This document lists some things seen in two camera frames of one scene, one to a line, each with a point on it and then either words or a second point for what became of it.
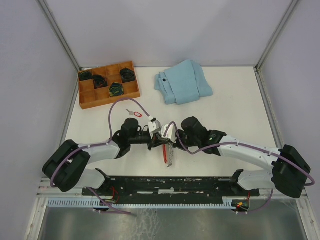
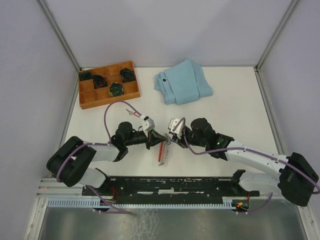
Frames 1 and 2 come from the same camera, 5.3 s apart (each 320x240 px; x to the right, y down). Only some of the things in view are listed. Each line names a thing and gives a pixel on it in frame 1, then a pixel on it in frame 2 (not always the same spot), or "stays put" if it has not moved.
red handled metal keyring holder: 170,153 to 163,151
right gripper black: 177,145 stays put
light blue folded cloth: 184,83 stays put
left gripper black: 157,140 stays put
